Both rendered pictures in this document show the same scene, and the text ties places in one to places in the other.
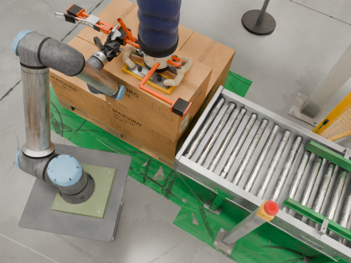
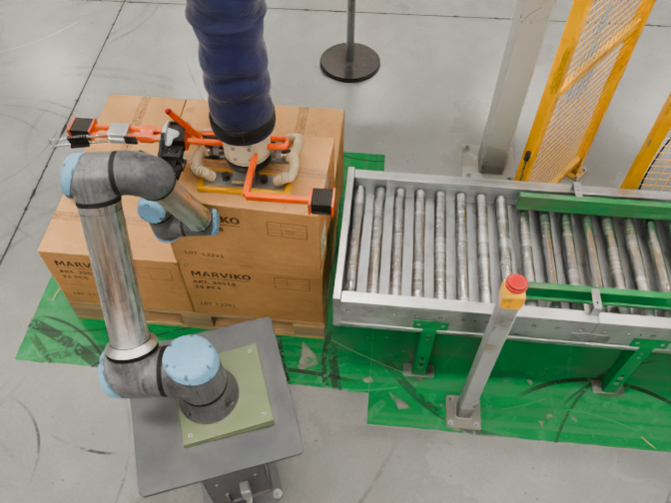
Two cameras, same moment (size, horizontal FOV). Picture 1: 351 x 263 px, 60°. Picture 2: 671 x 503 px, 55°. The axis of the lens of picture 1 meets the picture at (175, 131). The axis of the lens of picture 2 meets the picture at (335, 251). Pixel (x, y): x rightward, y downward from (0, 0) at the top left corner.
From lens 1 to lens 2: 62 cm
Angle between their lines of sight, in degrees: 12
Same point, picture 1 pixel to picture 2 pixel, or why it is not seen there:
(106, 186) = (255, 374)
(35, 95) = (115, 250)
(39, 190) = (148, 427)
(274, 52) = (396, 99)
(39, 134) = (133, 315)
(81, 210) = (234, 424)
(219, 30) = (294, 96)
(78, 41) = not seen: hidden behind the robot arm
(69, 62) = (158, 176)
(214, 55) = (315, 128)
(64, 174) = (196, 362)
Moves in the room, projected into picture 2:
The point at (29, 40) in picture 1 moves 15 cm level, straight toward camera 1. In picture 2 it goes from (89, 164) to (131, 190)
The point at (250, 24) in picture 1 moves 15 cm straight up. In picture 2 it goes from (338, 69) to (338, 50)
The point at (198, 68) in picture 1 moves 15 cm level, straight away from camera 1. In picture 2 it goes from (313, 145) to (305, 119)
